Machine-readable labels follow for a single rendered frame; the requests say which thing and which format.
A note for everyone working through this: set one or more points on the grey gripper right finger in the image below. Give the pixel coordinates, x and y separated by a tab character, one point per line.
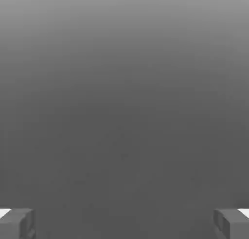
233	224

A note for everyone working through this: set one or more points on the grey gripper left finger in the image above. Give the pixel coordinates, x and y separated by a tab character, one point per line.
15	224

